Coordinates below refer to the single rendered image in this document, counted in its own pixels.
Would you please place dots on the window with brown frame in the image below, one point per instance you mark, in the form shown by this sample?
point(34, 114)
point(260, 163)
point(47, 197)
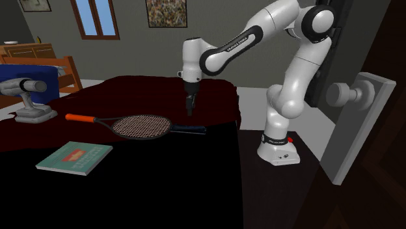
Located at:
point(95, 17)

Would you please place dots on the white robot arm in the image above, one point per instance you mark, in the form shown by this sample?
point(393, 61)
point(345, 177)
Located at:
point(298, 79)

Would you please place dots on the dark brown door, grey knob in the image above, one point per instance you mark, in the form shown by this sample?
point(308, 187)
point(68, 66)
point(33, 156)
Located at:
point(380, 142)

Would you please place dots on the grey desk lamp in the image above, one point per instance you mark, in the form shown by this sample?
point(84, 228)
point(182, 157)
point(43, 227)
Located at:
point(30, 109)

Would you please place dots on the teal book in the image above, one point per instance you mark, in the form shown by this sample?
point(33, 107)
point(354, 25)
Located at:
point(74, 157)

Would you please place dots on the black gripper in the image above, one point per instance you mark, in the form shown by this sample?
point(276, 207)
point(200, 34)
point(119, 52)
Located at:
point(192, 88)

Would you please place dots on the wooden bed with blue blanket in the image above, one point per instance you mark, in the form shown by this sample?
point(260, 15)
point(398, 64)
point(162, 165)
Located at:
point(31, 76)

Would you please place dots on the wooden chest of drawers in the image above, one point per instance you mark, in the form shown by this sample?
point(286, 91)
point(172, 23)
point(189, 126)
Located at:
point(28, 50)

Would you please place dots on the speckled wall picture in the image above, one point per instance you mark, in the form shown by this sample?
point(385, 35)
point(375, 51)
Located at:
point(166, 12)

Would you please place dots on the dark robot stand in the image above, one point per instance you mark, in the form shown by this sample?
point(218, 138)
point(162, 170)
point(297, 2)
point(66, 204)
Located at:
point(272, 193)

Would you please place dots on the dark framed wall picture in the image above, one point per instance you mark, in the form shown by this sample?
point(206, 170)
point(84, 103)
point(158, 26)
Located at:
point(35, 4)

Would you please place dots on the black upright panel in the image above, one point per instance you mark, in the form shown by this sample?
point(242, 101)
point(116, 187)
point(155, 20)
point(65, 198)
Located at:
point(339, 19)

